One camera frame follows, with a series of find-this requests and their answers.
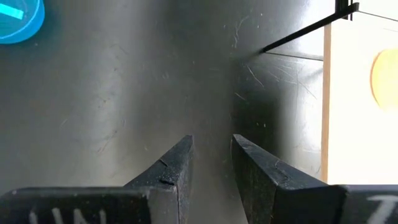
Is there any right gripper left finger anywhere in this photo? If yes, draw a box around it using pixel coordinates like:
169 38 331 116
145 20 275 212
0 134 195 224

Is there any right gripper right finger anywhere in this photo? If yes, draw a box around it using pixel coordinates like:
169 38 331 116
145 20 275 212
231 133 398 224

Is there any small yellow translucent bowl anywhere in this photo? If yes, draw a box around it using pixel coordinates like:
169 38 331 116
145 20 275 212
369 47 398 112

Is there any small cyan translucent bowl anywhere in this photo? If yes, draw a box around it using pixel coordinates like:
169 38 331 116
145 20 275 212
0 0 46 45

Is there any wooden shelf with black posts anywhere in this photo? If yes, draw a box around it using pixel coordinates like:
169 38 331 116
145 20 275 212
260 0 398 184

